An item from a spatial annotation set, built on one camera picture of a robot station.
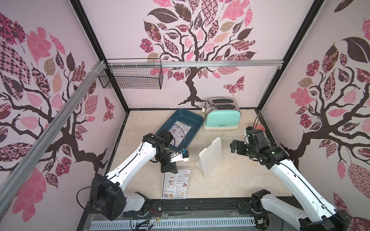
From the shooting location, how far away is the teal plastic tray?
100cm

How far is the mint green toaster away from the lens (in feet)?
3.24

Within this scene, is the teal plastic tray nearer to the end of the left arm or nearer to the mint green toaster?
the mint green toaster

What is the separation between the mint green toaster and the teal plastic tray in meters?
0.06
